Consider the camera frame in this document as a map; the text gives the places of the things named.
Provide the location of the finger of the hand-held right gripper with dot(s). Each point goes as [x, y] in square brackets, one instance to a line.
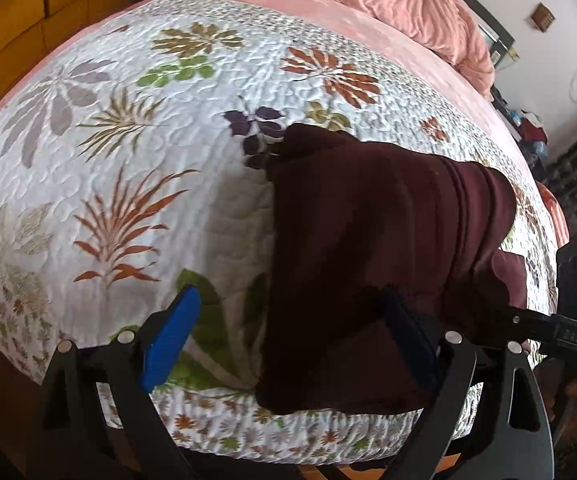
[518, 322]

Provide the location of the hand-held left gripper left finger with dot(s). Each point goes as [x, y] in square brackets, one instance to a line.
[171, 342]

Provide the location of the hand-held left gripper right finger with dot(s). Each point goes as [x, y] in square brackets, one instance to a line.
[409, 337]

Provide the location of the maroon pants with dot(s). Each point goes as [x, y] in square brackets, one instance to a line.
[368, 260]

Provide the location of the orange striped cushion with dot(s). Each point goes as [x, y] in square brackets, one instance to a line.
[555, 210]

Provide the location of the white floral quilt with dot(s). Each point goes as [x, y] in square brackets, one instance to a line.
[143, 185]

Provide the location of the dark red cloth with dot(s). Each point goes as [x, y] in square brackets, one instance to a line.
[535, 132]

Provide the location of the dark cluttered bedside table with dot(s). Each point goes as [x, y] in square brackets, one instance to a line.
[513, 120]

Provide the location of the dark wooden headboard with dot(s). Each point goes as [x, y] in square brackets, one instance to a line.
[493, 30]

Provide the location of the yellow wooden wardrobe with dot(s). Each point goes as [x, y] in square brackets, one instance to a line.
[28, 15]

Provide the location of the small wall frame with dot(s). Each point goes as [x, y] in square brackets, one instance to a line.
[543, 16]

